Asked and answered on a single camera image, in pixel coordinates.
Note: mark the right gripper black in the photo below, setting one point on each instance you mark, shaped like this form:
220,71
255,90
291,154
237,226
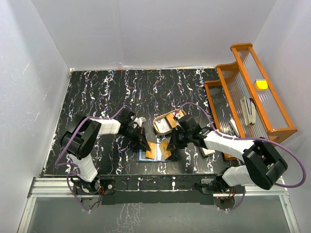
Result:
174,143

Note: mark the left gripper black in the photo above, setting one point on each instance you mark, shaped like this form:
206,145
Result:
140,141

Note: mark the blue leather card holder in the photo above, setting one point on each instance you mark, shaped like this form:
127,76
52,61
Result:
145,156

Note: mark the beige oval card tray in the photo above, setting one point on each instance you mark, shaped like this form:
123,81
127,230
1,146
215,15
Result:
164,116

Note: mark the orange gold credit card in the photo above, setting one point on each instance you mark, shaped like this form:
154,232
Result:
151,151

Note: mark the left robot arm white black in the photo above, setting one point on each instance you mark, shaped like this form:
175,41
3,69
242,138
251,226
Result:
79,139

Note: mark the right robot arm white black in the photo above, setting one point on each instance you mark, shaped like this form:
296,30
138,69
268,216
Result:
262,164

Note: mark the white VIP card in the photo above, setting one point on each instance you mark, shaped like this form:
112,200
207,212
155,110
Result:
162,125

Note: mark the stack of credit cards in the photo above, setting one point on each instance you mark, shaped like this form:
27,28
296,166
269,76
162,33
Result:
170,120

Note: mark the white small carton box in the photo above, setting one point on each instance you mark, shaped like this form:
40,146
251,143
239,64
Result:
206,152

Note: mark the white item on lower shelf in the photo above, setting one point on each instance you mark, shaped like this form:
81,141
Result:
234,127

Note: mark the orange wooden tiered shelf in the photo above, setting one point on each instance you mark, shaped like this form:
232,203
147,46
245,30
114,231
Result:
236,80

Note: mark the yellow sticky note block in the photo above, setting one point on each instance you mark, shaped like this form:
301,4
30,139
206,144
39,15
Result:
261,84

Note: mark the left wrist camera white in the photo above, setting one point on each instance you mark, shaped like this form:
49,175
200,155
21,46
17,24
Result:
139,121

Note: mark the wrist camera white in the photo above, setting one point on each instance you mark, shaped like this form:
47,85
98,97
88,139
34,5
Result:
177,115
139,121

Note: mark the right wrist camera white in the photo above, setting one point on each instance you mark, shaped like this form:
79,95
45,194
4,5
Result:
177,115

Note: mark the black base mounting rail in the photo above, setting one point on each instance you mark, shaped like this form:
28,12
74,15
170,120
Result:
122,189

